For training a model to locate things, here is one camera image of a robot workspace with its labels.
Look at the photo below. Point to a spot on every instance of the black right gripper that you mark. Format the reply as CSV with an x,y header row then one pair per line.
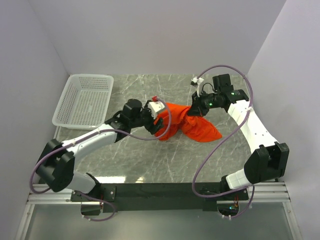
x,y
197,108

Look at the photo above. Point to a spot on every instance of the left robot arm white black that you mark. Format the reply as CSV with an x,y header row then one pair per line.
x,y
56,165

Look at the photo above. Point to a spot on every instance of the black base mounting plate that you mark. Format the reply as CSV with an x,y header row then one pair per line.
x,y
161,196

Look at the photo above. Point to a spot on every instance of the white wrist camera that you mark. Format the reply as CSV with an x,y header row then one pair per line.
x,y
155,106
198,83

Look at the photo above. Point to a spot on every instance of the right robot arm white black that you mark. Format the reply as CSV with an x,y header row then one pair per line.
x,y
268,159

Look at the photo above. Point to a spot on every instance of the white perforated plastic basket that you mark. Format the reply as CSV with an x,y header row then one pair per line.
x,y
84,101

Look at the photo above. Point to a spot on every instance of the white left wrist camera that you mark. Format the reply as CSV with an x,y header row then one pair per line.
x,y
155,106

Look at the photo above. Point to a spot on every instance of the orange t-shirt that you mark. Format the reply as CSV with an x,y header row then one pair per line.
x,y
194,127

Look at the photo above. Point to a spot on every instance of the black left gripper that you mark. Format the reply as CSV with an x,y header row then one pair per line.
x,y
152,127

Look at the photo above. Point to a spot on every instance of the aluminium frame rail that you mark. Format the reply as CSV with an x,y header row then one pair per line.
x,y
265,192

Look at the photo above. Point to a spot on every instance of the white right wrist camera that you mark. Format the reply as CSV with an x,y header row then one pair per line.
x,y
198,83

